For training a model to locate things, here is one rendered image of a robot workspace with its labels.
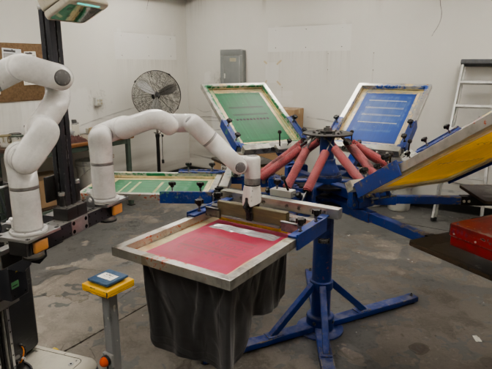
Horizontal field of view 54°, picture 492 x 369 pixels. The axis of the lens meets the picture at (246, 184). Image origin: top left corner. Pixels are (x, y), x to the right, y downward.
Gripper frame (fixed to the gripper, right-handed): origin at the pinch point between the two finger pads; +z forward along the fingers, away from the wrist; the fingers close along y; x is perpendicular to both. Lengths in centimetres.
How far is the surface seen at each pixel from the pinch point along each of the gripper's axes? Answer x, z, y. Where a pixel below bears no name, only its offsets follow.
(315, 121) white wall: -161, 6, -413
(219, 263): 12.5, 5.8, 43.7
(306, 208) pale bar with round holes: 17.5, -0.8, -21.8
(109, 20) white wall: -380, -124, -262
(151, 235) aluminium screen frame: -25.5, 2.4, 41.2
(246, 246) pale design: 11.2, 5.8, 22.4
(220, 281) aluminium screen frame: 25, 4, 60
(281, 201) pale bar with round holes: 3.6, -2.0, -21.8
